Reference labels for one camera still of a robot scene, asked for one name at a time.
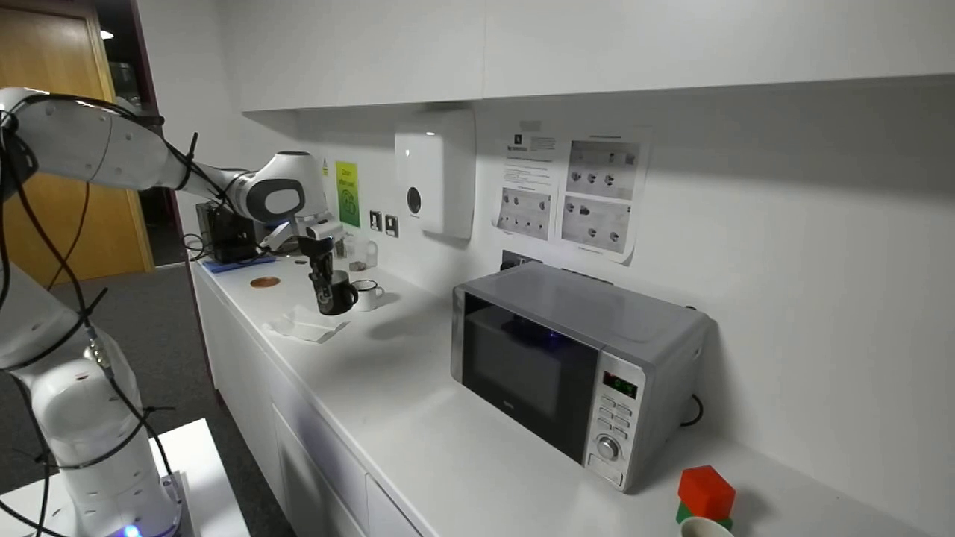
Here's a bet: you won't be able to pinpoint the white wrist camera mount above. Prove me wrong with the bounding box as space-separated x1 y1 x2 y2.
300 218 347 243

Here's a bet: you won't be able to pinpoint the black countertop appliance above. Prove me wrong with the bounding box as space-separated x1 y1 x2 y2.
194 200 270 267

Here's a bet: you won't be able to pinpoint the green block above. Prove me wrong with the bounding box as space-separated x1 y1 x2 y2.
674 500 738 534

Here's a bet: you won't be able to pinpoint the black microwave power cable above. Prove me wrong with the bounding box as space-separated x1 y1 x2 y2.
677 389 707 431

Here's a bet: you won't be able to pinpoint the red orange bottle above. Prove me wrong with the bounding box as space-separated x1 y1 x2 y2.
677 462 740 521

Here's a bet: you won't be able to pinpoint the white robot base table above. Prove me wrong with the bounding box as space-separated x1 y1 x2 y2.
0 413 255 537

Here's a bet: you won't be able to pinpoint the white base cabinet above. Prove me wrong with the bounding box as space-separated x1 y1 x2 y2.
191 261 429 537

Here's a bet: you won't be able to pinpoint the grey microwave oven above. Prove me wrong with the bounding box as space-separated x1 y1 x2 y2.
449 260 722 495

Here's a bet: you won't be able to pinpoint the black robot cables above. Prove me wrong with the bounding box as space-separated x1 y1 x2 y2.
0 116 250 537

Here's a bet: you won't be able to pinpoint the dark printed paper cup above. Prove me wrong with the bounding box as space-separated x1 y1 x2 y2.
320 267 361 318

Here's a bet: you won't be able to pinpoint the wooden door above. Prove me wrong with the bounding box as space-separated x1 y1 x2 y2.
0 3 158 286

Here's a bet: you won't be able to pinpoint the instruction sheet with text header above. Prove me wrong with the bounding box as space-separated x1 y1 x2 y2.
494 131 561 243

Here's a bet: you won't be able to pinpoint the clear plastic cup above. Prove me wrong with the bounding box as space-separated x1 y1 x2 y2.
340 236 382 276

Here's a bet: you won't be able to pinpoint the white paper towel dispenser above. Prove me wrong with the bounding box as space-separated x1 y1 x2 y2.
391 128 477 251

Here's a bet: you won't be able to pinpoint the white wall cabinets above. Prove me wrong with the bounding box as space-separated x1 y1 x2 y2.
212 0 955 116

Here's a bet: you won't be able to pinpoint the plain white cup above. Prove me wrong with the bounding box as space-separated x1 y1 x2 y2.
677 513 738 537

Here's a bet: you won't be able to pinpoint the green wall poster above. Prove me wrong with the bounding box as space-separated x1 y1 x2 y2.
335 158 364 228

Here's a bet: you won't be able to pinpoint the white cup with dark rim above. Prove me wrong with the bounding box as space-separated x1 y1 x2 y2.
353 276 388 313

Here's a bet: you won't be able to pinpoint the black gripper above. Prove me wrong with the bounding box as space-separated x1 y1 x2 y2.
297 233 356 313

